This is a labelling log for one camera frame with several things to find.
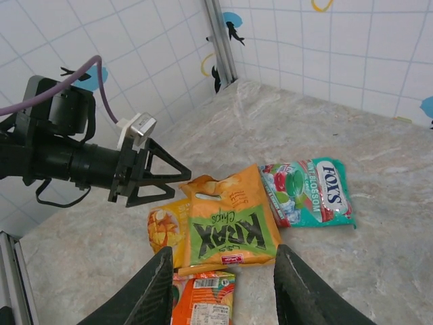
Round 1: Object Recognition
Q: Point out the aluminium corner post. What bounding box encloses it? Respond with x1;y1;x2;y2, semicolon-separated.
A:
204;0;240;84

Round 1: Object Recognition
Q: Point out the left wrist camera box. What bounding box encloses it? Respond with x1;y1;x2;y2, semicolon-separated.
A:
116;112;158;152

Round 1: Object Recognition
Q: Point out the orange snack packet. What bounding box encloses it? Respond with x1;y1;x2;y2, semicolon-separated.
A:
171;265;237;325

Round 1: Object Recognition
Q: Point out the left gripper thin black cable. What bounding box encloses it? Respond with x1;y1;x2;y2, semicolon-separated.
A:
35;177;93;208

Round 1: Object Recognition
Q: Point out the black animal yellow ring sticker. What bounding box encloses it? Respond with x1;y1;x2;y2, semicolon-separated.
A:
201;52;223;95

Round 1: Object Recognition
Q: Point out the blue disc black seal sticker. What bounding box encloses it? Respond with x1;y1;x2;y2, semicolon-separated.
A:
419;95;433;129

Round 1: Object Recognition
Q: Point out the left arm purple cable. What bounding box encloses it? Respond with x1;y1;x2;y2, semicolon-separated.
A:
0;55;122;125

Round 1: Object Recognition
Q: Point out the yellow mango snack bag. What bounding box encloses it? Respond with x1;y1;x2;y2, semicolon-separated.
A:
147;198;192;255

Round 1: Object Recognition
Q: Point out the small dolphin sticker yellow ring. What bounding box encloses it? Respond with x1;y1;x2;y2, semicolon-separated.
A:
311;0;335;13

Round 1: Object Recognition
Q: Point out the blue disc black fish sticker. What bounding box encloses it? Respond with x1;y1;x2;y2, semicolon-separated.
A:
221;12;246;47

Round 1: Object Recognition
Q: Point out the aluminium side rail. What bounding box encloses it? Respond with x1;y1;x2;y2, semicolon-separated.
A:
0;230;40;325

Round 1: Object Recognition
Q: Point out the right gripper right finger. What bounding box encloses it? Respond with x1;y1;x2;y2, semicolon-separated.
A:
273;244;376;325

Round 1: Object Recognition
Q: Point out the blue oval black animal sticker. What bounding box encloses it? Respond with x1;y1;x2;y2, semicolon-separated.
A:
60;64;109;84

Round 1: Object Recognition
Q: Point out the teal Fox's mint candy bag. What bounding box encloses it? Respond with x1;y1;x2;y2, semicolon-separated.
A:
258;156;358;230

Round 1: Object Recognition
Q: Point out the orange Krax chips bag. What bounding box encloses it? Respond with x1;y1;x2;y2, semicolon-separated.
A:
178;164;283;268

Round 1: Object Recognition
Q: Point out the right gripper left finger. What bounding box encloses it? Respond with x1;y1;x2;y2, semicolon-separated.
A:
77;246;175;325

